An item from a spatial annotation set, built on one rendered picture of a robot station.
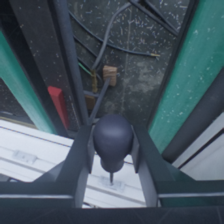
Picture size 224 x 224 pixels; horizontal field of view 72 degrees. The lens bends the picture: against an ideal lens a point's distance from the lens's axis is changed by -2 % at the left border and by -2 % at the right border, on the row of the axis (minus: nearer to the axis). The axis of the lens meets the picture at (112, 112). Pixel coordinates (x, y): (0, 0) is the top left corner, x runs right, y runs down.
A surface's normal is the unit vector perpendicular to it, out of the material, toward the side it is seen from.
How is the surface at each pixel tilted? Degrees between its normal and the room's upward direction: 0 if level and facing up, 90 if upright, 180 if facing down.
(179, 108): 0
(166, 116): 0
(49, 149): 90
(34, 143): 90
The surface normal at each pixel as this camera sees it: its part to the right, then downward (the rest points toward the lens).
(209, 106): -0.27, 0.77
